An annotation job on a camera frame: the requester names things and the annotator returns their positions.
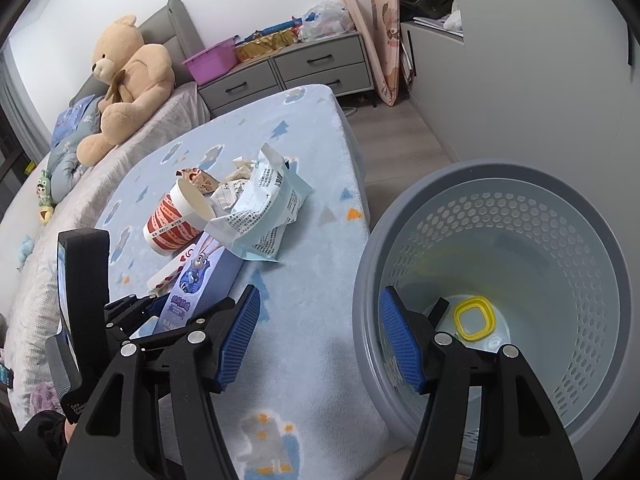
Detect beige teddy bear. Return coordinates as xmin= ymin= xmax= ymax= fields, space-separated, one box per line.
xmin=76 ymin=14 xmax=176 ymax=167

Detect pink printed folded mat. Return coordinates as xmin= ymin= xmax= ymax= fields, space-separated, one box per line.
xmin=370 ymin=0 xmax=402 ymax=106

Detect stack of white papers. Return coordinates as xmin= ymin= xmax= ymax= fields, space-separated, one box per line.
xmin=412 ymin=15 xmax=463 ymax=36

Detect beige tissue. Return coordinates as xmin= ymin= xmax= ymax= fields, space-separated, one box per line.
xmin=222 ymin=157 xmax=258 ymax=183

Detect blue patterned pillow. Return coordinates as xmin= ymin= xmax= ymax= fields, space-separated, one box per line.
xmin=47 ymin=94 xmax=108 ymax=203

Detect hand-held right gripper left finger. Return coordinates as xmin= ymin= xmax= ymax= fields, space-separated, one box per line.
xmin=57 ymin=284 xmax=262 ymax=480

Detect person's left forearm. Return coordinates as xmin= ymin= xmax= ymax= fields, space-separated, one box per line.
xmin=0 ymin=407 xmax=68 ymax=480

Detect purple plastic basket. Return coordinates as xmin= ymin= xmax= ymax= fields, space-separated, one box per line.
xmin=181 ymin=36 xmax=240 ymax=86

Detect white paper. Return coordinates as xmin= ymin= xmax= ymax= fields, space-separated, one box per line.
xmin=209 ymin=182 xmax=251 ymax=218

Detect grey perforated waste bin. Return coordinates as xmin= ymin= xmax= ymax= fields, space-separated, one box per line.
xmin=351 ymin=159 xmax=628 ymax=466

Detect grey drawer cabinet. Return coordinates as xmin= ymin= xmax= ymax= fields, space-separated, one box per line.
xmin=197 ymin=30 xmax=373 ymax=117

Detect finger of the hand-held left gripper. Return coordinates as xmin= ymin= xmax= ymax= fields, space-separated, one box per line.
xmin=107 ymin=299 xmax=236 ymax=345
xmin=104 ymin=294 xmax=171 ymax=328

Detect red patterned paper cup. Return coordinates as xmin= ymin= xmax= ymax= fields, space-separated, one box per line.
xmin=143 ymin=178 xmax=217 ymax=257

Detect yellow square plastic ring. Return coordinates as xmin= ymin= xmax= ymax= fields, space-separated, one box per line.
xmin=453 ymin=297 xmax=497 ymax=341

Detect small green plush toy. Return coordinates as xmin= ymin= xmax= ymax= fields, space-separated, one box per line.
xmin=35 ymin=169 xmax=55 ymax=207

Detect golden gift box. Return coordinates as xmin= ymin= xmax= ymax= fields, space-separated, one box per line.
xmin=235 ymin=29 xmax=300 ymax=62

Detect blue printed wrapping roll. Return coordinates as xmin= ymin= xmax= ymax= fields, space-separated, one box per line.
xmin=240 ymin=17 xmax=303 ymax=43

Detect light blue plush toy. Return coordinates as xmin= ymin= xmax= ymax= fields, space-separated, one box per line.
xmin=16 ymin=236 xmax=37 ymax=267

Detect brown snack wrapper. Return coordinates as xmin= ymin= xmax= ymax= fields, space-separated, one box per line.
xmin=175 ymin=167 xmax=221 ymax=195

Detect blue white plastic package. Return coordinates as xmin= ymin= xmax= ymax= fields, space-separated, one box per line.
xmin=204 ymin=143 xmax=313 ymax=264

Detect white bag in niche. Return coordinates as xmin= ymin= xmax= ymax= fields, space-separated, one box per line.
xmin=442 ymin=0 xmax=463 ymax=33

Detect grey bed headboard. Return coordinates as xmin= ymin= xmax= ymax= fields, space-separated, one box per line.
xmin=69 ymin=0 xmax=205 ymax=108

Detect clear plastic bag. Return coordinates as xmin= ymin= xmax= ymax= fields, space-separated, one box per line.
xmin=299 ymin=1 xmax=355 ymax=43

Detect plain pink folded mat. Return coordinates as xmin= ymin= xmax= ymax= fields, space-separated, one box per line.
xmin=339 ymin=0 xmax=396 ymax=106

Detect purple cartoon cardboard box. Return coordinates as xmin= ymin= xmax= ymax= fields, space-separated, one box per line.
xmin=147 ymin=232 xmax=246 ymax=336

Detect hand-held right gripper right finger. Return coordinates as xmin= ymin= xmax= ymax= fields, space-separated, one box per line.
xmin=377 ymin=285 xmax=583 ymax=480

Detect dark flat boards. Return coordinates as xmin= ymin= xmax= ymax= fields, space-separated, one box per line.
xmin=400 ymin=30 xmax=416 ymax=91

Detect beige bed sheet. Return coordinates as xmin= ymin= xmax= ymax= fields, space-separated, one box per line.
xmin=0 ymin=82 xmax=211 ymax=431

